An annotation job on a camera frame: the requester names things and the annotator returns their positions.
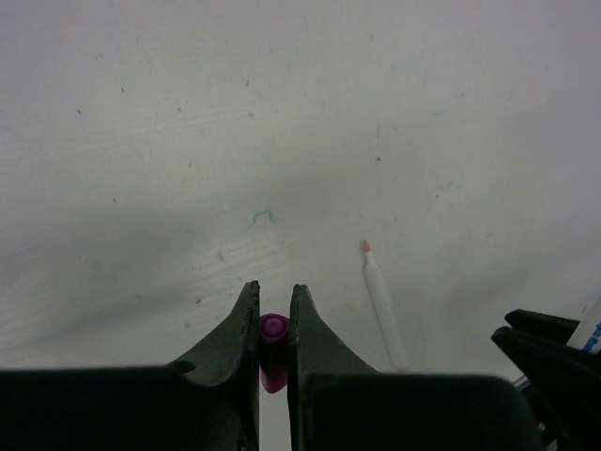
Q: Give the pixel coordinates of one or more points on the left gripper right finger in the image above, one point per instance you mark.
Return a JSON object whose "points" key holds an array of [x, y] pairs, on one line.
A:
{"points": [[336, 401]]}

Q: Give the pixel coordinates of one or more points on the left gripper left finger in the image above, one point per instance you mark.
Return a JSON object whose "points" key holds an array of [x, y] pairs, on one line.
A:
{"points": [[206, 399]]}

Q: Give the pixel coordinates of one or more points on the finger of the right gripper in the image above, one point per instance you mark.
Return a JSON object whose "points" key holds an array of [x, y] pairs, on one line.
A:
{"points": [[561, 383]]}

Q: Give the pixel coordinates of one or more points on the orange white pen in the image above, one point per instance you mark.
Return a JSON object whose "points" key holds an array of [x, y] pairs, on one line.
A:
{"points": [[383, 310]]}

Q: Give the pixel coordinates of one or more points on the purple pen cap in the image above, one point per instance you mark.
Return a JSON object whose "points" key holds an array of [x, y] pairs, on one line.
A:
{"points": [[273, 350]]}

